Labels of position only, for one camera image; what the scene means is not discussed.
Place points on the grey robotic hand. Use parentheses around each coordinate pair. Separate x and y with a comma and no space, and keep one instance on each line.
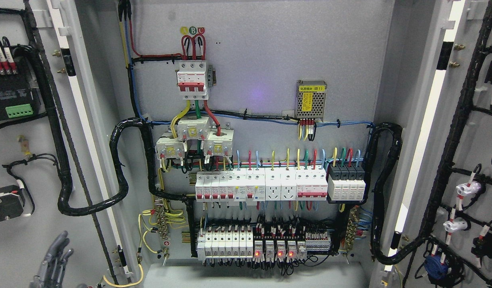
(52,268)

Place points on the lower relay and breaker row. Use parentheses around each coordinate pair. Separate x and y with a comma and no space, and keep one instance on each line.
(260,246)

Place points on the white current transformers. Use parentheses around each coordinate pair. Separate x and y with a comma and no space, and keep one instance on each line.
(190,132)

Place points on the large red main breaker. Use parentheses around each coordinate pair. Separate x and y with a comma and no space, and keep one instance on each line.
(194,79)

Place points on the white socket breaker row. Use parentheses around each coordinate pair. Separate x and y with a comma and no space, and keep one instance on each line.
(335,184)

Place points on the white rotary selector switch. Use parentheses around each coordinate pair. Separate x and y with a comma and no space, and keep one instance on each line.
(11,202)

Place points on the metal mesh power supply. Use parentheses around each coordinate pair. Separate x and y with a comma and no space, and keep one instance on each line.
(310,99)

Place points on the grey cabinet door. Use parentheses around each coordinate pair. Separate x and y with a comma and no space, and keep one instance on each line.
(447,238)
(24,240)

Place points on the black digital power meter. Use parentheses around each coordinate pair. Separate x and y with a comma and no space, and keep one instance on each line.
(18,86)

